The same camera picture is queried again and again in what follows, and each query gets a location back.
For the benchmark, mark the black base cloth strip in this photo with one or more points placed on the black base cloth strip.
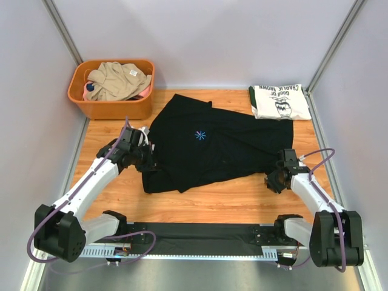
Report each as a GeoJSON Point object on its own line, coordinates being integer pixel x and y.
{"type": "Point", "coordinates": [196, 239]}

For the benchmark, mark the folded white printed t shirt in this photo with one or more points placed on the folded white printed t shirt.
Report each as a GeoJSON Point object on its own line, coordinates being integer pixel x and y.
{"type": "Point", "coordinates": [283, 102]}

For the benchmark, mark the aluminium corner post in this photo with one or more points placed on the aluminium corner post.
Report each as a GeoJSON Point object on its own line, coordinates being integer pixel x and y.
{"type": "Point", "coordinates": [336, 43]}
{"type": "Point", "coordinates": [62, 29]}

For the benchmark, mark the blue garment in basket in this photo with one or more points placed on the blue garment in basket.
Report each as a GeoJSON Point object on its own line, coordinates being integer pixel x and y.
{"type": "Point", "coordinates": [90, 87]}

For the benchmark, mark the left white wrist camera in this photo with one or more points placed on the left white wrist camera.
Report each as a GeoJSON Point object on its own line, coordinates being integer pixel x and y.
{"type": "Point", "coordinates": [145, 131]}

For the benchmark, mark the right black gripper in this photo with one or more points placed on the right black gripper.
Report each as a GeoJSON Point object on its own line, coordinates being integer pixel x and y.
{"type": "Point", "coordinates": [271, 184]}

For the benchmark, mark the pink garment in basket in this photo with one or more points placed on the pink garment in basket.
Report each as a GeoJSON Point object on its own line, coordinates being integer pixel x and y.
{"type": "Point", "coordinates": [141, 95]}

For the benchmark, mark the right aluminium corner post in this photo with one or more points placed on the right aluminium corner post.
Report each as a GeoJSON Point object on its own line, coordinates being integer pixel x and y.
{"type": "Point", "coordinates": [336, 43]}

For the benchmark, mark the orange plastic basket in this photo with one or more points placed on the orange plastic basket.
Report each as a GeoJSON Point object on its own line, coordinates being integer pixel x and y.
{"type": "Point", "coordinates": [139, 109]}

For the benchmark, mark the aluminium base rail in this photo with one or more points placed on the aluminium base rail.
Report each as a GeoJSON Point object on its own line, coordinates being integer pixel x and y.
{"type": "Point", "coordinates": [142, 242]}

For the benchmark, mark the beige shirt in basket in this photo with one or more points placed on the beige shirt in basket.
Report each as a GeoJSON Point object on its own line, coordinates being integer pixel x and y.
{"type": "Point", "coordinates": [117, 82]}

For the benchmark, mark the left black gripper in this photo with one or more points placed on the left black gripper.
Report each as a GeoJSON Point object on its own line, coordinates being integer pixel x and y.
{"type": "Point", "coordinates": [151, 163]}

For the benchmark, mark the left aluminium corner post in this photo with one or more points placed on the left aluminium corner post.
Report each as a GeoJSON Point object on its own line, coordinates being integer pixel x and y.
{"type": "Point", "coordinates": [62, 29]}

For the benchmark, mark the black t shirt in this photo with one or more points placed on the black t shirt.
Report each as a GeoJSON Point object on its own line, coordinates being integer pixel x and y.
{"type": "Point", "coordinates": [197, 144]}

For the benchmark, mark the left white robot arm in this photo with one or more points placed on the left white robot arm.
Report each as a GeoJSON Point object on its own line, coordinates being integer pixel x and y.
{"type": "Point", "coordinates": [60, 229]}

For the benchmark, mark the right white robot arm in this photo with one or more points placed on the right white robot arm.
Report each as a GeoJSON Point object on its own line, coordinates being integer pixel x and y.
{"type": "Point", "coordinates": [335, 238]}

